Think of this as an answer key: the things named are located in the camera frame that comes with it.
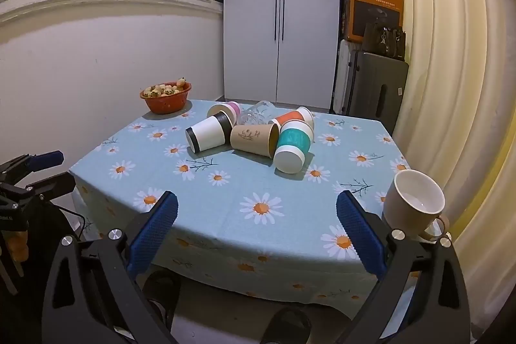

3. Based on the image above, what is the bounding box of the white suitcase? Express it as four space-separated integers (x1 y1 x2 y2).
332 39 361 114

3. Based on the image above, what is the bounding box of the brown kraft paper cup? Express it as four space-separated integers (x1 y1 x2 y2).
230 124 279 159

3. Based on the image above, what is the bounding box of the orange and white paper cup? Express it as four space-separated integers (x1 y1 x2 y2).
269 106 315 129

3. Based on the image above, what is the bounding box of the dark grey suitcase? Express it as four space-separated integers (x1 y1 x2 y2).
343 50 408 134

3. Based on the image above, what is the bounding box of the blue daisy tablecloth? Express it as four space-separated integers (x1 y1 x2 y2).
71 100 408 316

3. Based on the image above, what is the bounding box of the white double door wardrobe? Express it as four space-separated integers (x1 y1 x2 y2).
223 0 339 109

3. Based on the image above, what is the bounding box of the cream curtain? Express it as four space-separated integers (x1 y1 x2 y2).
394 0 515 334

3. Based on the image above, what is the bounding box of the clear glass cup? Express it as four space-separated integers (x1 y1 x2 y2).
237 100 277 125

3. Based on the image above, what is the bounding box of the teal and white paper cup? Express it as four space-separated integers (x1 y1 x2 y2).
273 120 314 175

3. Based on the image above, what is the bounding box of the dark handbag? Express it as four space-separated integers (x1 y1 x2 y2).
361 23 406 61

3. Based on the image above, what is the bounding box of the black and white paper cup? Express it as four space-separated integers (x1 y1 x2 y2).
185 111 233 154

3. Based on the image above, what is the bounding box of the pink and white paper cup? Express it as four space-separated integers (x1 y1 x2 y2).
206 101 242 126

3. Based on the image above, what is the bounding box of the orange and black cardboard box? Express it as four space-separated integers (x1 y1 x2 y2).
344 0 404 44

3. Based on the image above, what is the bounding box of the beige ceramic mug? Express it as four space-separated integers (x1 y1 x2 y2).
382 169 450 242

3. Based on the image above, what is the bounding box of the red bowl with snacks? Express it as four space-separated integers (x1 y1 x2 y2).
140 78 192 114

